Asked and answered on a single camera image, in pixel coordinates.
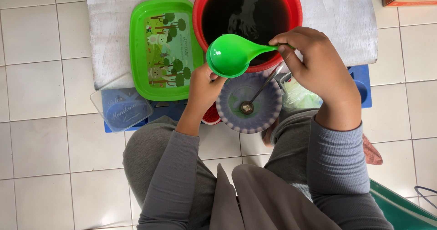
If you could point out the red plastic cup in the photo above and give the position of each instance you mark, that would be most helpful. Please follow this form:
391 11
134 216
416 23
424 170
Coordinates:
211 118

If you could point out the green plastic container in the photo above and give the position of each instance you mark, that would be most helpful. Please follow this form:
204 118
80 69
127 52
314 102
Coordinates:
396 209

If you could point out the clear plastic bags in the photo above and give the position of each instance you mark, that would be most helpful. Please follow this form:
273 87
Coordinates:
300 96

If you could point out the purple patterned bowl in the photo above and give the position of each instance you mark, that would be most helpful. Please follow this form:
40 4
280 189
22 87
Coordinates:
269 110

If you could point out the blue plastic stool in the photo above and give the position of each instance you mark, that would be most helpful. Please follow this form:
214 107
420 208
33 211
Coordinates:
362 76

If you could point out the metal spoon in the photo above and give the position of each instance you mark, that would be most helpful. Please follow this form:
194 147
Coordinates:
246 107

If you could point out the red plastic basin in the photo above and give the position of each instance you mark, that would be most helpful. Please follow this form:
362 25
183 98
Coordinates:
197 18

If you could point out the green printed plastic tray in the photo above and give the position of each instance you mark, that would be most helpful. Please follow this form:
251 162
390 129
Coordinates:
164 52

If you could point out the clear plastic lid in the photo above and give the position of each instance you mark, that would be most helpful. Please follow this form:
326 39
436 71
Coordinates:
119 110

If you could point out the green plastic ladle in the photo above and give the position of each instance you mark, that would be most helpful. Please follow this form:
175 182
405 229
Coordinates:
228 54

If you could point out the person's left hand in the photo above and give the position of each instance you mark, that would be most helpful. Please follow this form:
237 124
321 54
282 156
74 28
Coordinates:
201 93

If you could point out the reddish cloth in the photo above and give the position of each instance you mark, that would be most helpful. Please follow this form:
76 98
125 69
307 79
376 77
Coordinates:
372 153

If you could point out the person's right hand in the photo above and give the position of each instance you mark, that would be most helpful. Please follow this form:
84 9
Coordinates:
321 69

